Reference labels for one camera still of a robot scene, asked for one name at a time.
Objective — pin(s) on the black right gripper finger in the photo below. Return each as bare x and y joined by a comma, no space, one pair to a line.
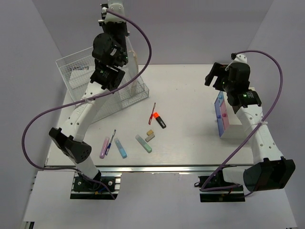
208,79
218,69

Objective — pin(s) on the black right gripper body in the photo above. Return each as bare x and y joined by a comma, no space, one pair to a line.
223,84

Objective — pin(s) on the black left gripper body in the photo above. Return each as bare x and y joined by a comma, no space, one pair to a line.
117,32

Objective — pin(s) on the clear document sleeve with papers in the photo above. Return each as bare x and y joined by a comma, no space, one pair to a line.
133,67

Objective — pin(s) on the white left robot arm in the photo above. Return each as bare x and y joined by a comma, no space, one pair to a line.
107,76

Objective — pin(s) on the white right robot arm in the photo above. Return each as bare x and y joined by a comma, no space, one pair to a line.
270,169

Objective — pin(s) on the white drawer box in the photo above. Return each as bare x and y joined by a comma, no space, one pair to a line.
229,126

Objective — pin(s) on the orange black highlighter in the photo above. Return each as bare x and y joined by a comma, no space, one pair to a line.
159,120

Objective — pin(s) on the red pen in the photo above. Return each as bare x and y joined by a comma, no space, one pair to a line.
151,116

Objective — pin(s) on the grey eraser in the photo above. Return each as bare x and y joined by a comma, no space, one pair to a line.
149,137

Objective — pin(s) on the green highlighter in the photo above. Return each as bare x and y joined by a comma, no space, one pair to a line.
143,143

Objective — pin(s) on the pink highlighter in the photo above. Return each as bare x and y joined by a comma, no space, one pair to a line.
104,147

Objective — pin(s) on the blue highlighter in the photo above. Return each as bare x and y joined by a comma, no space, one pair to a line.
120,148

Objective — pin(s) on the blue ballpoint pen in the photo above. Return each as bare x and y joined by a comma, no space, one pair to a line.
110,143

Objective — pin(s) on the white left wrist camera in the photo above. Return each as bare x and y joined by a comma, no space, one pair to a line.
114,6

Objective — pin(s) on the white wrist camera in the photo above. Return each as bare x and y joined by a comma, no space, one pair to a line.
114,6
238,58

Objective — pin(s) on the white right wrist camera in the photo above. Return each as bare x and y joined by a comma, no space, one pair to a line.
238,58

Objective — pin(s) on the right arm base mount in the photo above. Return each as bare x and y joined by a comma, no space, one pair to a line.
216,190

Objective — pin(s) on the aluminium table rail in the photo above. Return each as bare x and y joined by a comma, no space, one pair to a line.
153,169

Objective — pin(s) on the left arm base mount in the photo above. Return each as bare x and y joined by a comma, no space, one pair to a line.
83,189

